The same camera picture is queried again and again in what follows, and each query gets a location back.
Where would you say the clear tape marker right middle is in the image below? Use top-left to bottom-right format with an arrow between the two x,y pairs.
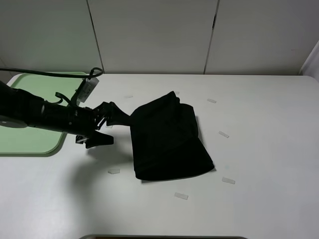
219,131 -> 229,138

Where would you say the clear tape marker near middle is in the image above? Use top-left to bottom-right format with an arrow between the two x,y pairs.
174,192 -> 188,200

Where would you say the clear tape marker near left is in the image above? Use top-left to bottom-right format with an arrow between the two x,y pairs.
108,169 -> 121,174

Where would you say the black short sleeve t-shirt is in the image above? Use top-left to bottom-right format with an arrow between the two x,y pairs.
129,92 -> 214,181

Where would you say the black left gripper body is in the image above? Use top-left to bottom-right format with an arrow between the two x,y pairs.
67,102 -> 117,136

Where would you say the green plastic tray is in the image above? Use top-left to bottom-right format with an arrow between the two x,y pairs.
0,74 -> 82,156

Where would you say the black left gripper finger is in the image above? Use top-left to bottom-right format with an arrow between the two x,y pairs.
102,102 -> 130,126
75,131 -> 114,149

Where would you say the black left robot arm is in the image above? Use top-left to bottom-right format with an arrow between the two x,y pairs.
0,79 -> 131,149

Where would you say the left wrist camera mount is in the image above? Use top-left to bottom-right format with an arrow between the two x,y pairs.
55,77 -> 100,108

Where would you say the clear tape marker near right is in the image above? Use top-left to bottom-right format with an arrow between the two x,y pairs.
222,177 -> 235,185

